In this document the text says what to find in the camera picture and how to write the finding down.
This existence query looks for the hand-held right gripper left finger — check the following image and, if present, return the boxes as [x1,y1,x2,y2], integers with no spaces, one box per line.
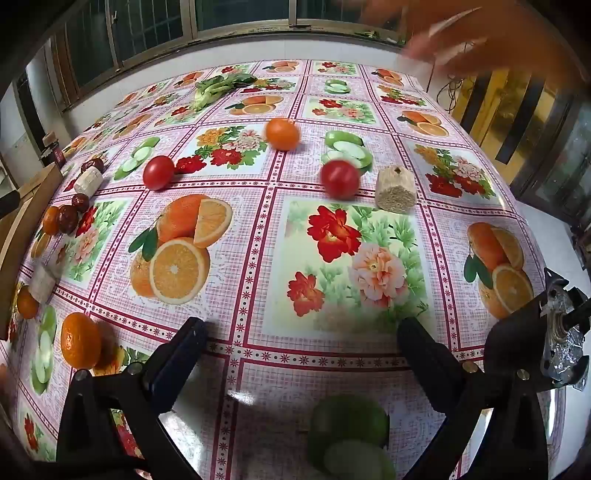
[55,317,208,480]

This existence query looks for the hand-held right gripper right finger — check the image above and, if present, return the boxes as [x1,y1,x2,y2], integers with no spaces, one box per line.
[397,318,552,480]

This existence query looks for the orange mandarin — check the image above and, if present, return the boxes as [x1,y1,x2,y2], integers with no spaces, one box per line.
[60,312,102,370]
[264,117,301,151]
[16,285,40,320]

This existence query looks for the red tomato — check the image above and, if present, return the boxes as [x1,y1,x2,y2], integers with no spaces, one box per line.
[142,155,175,191]
[321,159,361,200]

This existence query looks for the brown cardboard box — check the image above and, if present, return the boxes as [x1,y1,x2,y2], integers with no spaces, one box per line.
[0,164,63,342]

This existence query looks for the floral fruit printed tablecloth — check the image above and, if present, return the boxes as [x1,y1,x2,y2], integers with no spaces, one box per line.
[0,59,568,480]

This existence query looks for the dark glass cabinet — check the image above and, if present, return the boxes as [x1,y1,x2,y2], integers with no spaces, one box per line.
[508,92,591,222]

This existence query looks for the yellow and black door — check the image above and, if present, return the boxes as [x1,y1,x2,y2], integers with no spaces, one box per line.
[450,69,555,162]

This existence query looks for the green leafy vegetable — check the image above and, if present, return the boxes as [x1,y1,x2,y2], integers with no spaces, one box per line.
[191,73,257,112]

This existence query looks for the black metal motor mount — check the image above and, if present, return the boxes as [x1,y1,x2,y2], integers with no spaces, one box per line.
[484,267,591,394]

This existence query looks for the hanging cables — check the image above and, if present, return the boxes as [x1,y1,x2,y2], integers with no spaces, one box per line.
[425,60,467,112]

